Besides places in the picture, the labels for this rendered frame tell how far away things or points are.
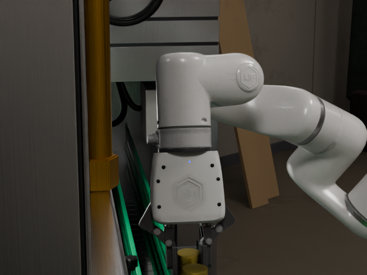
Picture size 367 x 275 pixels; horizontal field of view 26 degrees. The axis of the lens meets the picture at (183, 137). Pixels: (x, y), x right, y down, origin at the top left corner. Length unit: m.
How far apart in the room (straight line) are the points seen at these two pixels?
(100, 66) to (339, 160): 0.77
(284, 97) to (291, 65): 5.02
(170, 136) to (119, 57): 0.95
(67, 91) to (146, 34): 1.64
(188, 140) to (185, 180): 0.05
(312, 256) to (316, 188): 2.94
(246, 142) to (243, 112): 3.68
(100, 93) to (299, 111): 0.66
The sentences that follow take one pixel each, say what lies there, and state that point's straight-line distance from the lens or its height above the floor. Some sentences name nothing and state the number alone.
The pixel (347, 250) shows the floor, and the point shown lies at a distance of 4.36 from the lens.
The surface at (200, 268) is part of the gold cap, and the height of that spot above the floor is 1.16.
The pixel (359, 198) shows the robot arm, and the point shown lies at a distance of 1.32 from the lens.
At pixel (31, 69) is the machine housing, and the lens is 0.37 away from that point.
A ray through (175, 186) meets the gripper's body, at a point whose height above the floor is 1.26.
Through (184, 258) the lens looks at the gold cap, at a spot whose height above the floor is 1.16.
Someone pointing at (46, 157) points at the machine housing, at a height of 1.48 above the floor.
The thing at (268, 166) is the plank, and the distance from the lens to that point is 5.13.
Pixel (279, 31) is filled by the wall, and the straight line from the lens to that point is 6.11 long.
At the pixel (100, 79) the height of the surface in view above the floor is 1.48.
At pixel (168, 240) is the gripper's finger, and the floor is 1.18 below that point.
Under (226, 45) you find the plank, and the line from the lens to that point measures 4.93.
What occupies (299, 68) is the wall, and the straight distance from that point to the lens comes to 6.35.
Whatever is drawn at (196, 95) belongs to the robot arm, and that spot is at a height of 1.38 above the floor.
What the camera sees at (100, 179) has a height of 1.40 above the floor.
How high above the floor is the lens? 1.58
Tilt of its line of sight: 14 degrees down
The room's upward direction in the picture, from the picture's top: straight up
